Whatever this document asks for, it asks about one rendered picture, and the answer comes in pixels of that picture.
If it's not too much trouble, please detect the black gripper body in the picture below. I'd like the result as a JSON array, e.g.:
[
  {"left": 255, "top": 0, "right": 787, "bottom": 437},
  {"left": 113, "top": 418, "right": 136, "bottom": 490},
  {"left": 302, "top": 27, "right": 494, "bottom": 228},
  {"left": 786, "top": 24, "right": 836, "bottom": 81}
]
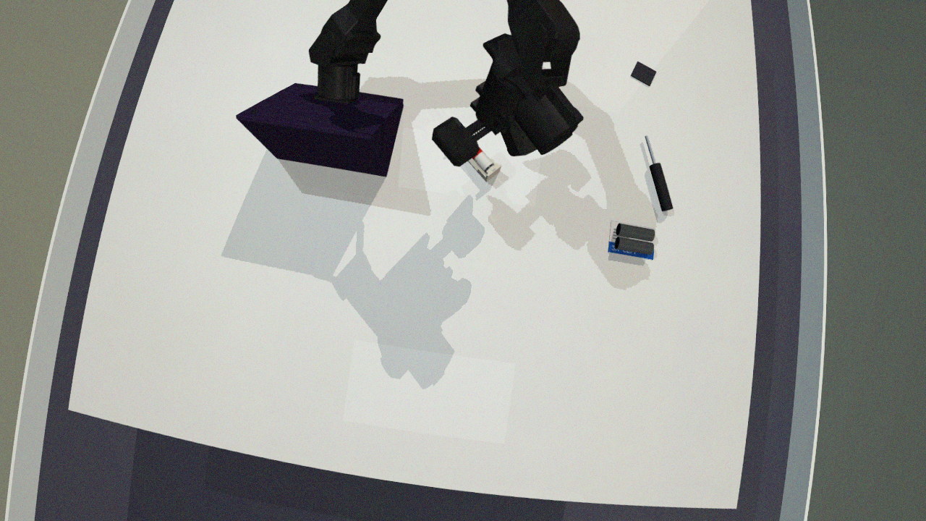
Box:
[{"left": 432, "top": 81, "right": 516, "bottom": 166}]

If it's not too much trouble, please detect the grey cylinder with red band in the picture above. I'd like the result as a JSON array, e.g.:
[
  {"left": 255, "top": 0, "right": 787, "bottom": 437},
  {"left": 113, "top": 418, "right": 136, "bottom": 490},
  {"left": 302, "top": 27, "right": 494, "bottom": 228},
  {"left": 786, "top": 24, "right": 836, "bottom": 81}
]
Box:
[{"left": 473, "top": 148, "right": 494, "bottom": 174}]

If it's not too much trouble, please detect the beige battery holder with spring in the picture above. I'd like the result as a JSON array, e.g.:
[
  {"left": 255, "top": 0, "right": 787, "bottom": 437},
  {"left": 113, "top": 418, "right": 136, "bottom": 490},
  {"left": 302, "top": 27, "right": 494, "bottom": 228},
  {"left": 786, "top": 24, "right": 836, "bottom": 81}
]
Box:
[{"left": 468, "top": 158, "right": 501, "bottom": 182}]

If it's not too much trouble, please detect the black-handled screwdriver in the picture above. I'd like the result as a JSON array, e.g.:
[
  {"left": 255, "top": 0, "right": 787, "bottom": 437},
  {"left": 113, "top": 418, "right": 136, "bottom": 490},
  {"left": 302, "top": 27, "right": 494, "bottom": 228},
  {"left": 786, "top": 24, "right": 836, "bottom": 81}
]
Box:
[{"left": 645, "top": 136, "right": 673, "bottom": 211}]

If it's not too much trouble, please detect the blister pack of two batteries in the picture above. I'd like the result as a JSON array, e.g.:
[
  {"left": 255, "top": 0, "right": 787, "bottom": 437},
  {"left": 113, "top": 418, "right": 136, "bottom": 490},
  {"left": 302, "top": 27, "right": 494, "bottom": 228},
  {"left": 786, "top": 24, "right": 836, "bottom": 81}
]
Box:
[{"left": 608, "top": 221, "right": 655, "bottom": 260}]

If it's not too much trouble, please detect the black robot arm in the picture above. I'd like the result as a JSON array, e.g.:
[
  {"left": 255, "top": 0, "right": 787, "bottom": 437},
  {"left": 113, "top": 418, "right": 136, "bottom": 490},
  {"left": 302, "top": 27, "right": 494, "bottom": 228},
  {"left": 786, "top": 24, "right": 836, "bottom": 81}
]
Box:
[{"left": 309, "top": 0, "right": 583, "bottom": 156}]

